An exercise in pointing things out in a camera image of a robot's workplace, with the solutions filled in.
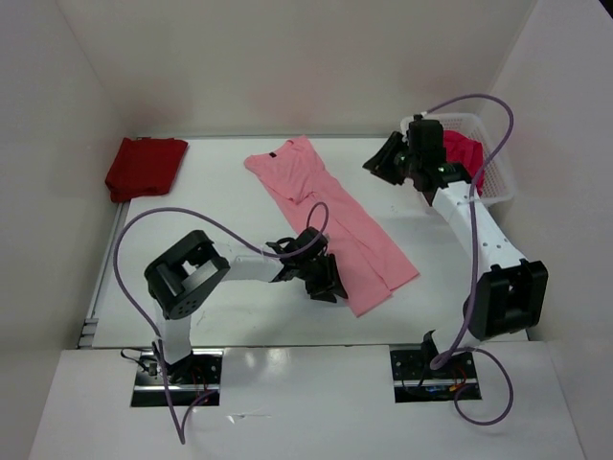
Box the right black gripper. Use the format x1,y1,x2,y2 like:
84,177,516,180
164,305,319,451
363,130,420,185

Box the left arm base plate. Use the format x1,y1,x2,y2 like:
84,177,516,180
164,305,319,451
125,349,224,408

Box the light pink t-shirt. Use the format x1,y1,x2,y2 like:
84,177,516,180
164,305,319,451
243,136,419,317

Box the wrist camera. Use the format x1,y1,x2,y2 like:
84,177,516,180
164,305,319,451
265,227,329,264
407,114,446,169

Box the magenta t-shirt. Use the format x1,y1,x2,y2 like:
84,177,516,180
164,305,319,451
443,130,484,179

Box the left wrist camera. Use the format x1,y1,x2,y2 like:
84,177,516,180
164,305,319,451
265,227,329,264

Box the white plastic basket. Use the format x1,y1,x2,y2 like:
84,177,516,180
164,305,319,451
424,113,516,206

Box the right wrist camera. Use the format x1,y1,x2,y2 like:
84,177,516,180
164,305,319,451
407,114,446,169

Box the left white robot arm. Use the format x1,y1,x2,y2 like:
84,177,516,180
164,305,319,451
144,227,349,383

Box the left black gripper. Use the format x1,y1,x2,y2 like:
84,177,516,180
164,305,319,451
296,253,348,304

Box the dark red t-shirt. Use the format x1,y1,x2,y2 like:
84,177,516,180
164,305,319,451
105,138,189,203

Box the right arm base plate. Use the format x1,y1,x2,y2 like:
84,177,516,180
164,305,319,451
389,347,482,403

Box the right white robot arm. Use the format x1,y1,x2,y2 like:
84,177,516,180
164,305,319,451
363,128,549,377

